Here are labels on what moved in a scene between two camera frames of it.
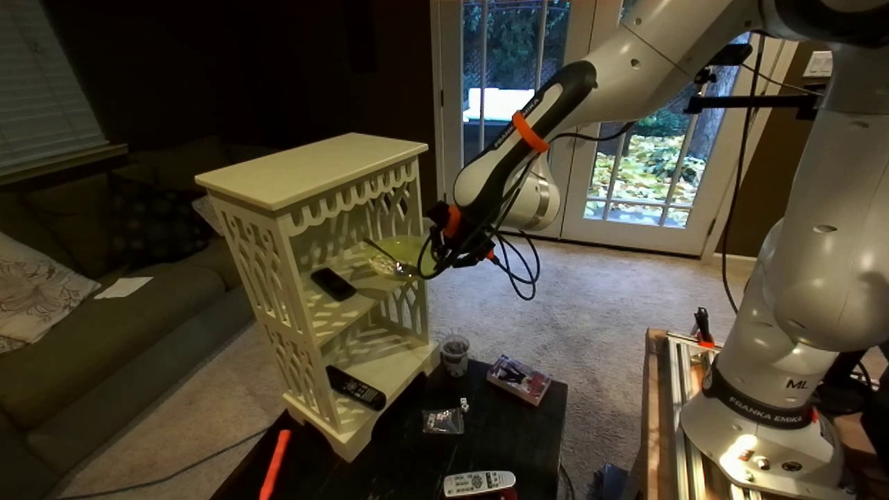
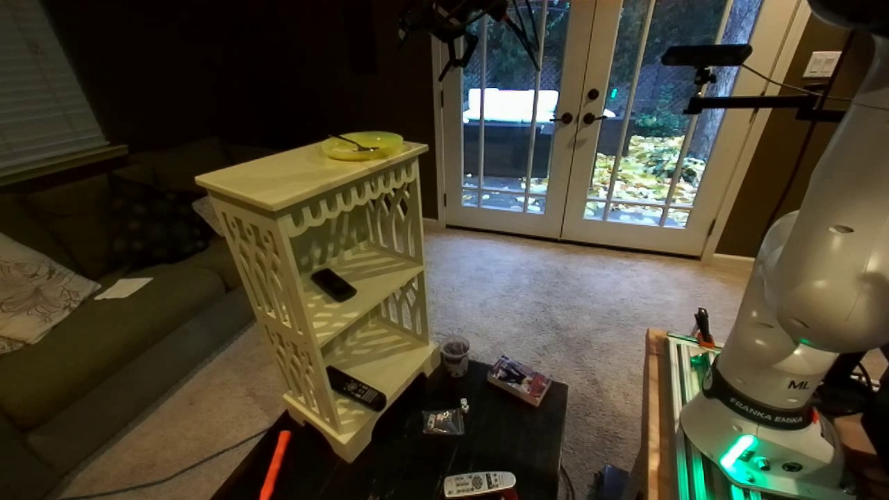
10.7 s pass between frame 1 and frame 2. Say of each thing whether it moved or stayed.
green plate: moved
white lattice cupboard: stayed
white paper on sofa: stayed
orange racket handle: stayed
